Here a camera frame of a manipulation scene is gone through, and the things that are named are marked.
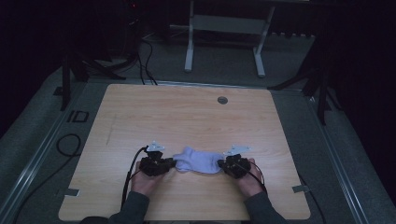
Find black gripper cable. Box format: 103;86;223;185
120;146;149;209
236;160;269;194

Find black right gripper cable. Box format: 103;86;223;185
236;160;269;194

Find white metal stand frame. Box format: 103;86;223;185
184;0;277;78

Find black tripod stand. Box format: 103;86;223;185
59;46;127;112
267;36;344;126

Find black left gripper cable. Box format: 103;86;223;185
120;146;149;209

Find person's left hand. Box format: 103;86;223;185
130;161;163;198

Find person's right hand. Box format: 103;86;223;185
236;158;266;201

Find black looped floor cable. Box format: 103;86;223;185
11;133;83;224

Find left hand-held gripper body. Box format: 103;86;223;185
138;140;169;177

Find thin black floor cable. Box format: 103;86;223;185
297;172;327;224

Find metal floor rail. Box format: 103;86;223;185
306;92;370;224
0;83;87;222

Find black floor cables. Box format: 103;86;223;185
135;36;159;86

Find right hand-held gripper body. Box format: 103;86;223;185
222;143;252;180

